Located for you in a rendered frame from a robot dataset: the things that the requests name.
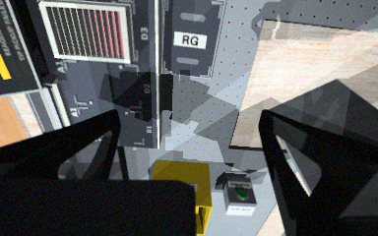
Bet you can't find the yellow waste bin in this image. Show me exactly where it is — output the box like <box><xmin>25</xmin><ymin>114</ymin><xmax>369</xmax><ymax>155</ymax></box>
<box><xmin>153</xmin><ymin>160</ymin><xmax>212</xmax><ymax>235</ymax></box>

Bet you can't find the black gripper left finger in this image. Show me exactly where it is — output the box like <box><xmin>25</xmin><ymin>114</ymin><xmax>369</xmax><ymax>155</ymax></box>
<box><xmin>0</xmin><ymin>109</ymin><xmax>121</xmax><ymax>179</ymax></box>

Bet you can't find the white trough reservoir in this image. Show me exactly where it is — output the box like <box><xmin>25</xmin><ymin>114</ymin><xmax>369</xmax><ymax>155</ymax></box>
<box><xmin>38</xmin><ymin>0</ymin><xmax>136</xmax><ymax>63</ymax></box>

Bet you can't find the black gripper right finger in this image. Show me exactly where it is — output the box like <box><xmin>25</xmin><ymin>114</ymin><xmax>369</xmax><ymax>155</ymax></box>
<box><xmin>258</xmin><ymin>109</ymin><xmax>378</xmax><ymax>236</ymax></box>

